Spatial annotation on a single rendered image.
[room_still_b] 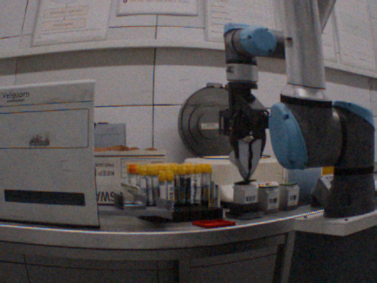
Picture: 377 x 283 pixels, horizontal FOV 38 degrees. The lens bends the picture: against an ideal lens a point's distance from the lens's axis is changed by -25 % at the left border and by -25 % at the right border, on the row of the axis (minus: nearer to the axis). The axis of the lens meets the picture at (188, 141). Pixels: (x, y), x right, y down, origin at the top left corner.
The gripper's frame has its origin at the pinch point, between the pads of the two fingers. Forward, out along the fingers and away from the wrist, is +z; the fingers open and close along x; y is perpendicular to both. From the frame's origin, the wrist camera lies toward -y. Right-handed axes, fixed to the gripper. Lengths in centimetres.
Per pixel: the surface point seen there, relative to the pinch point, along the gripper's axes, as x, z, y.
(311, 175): -23.8, 2.1, 4.2
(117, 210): 32.9, 6.0, -5.4
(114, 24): 12, -43, 57
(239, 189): 2.0, 3.0, 0.4
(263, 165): -17.6, -0.3, 20.7
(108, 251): 36.7, 14.9, -7.6
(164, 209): 21.8, 5.9, -4.0
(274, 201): -7.8, 7.0, -0.5
